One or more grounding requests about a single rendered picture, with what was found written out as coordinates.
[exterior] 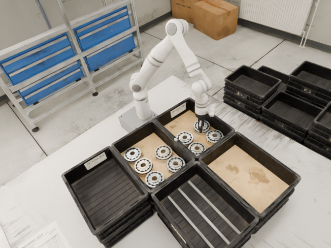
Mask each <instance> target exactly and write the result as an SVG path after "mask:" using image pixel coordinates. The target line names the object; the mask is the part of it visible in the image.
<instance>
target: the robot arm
mask: <svg viewBox="0 0 331 248"><path fill-rule="evenodd" d="M188 29H189V26H188V23H187V21H185V20H183V19H171V20H169V21H168V22H167V24H166V26H165V31H166V33H167V36H166V37H165V39H164V40H162V41H161V42H160V43H159V44H157V45H156V46H155V47H154V48H153V49H152V50H151V51H150V53H149V54H148V56H147V57H146V59H145V61H144V63H143V65H142V68H141V70H140V72H139V73H134V74H133V75H132V76H131V80H130V90H131V91H132V92H133V97H134V101H135V109H136V113H137V115H138V117H139V118H140V119H141V120H147V119H149V118H150V117H151V110H150V104H149V99H148V94H147V83H148V81H149V79H150V78H151V77H152V76H153V75H154V73H155V72H156V71H157V70H158V68H159V67H160V66H161V65H162V64H163V62H164V61H165V59H166V58H167V57H168V55H169V54H170V53H171V51H172V50H173V48H174V47H175V48H176V50H177V52H178V53H179V55H180V57H181V59H182V61H183V63H184V65H185V67H186V70H187V72H188V74H189V76H190V77H191V78H193V77H198V78H199V79H200V80H199V81H196V82H194V83H193V84H192V87H191V89H192V92H193V94H194V97H195V116H196V117H197V118H198V131H199V133H203V126H204V121H205V118H206V117H207V116H208V115H209V116H210V117H214V115H215V108H216V105H215V104H211V105H210V106H208V95H207V94H205V92H207V91H209V90H211V88H212V83H211V81H210V79H209V78H208V77H207V76H206V75H205V73H204V72H203V70H202V68H201V66H200V64H199V62H198V60H197V58H196V56H195V55H194V53H193V52H192V51H191V49H190V48H189V47H188V45H187V44H186V42H185V40H184V37H185V35H186V34H187V32H188Z"/></svg>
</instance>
